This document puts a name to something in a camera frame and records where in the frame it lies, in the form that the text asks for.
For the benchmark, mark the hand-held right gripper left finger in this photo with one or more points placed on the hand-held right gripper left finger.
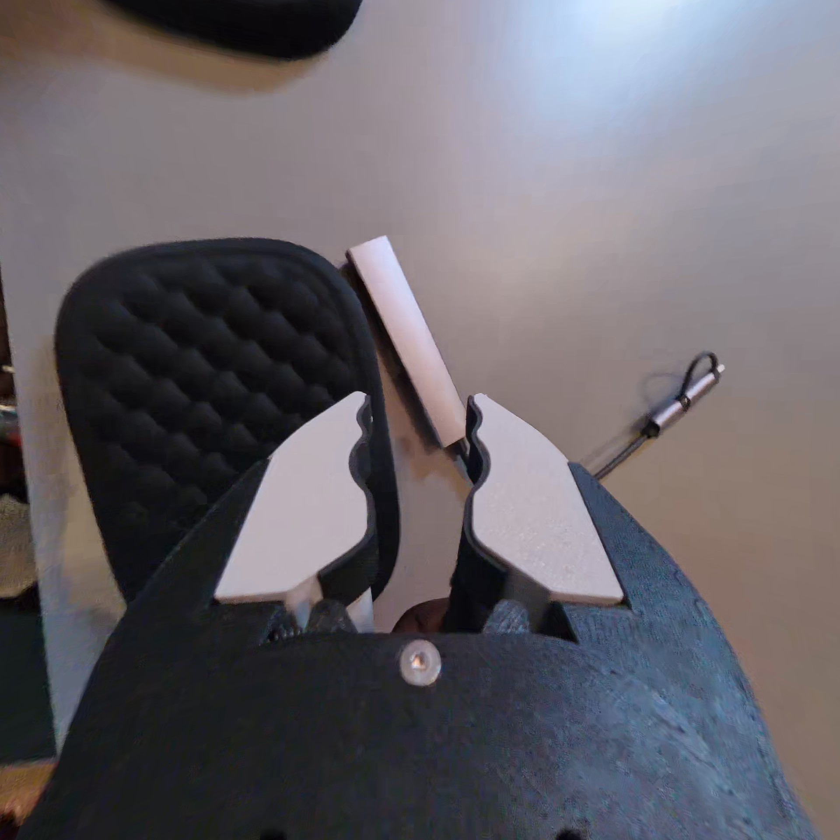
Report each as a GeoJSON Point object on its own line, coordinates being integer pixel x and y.
{"type": "Point", "coordinates": [302, 512]}

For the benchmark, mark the black fabric pouch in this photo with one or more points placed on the black fabric pouch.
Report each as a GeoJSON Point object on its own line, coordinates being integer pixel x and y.
{"type": "Point", "coordinates": [243, 23]}

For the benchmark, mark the silver usb hub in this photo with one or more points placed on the silver usb hub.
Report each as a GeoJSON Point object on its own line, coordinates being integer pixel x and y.
{"type": "Point", "coordinates": [407, 341]}

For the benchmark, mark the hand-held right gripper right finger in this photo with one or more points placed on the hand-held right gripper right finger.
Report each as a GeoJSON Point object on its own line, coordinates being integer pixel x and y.
{"type": "Point", "coordinates": [538, 518]}

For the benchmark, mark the black quilted case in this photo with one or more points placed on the black quilted case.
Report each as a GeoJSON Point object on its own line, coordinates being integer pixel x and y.
{"type": "Point", "coordinates": [197, 367]}

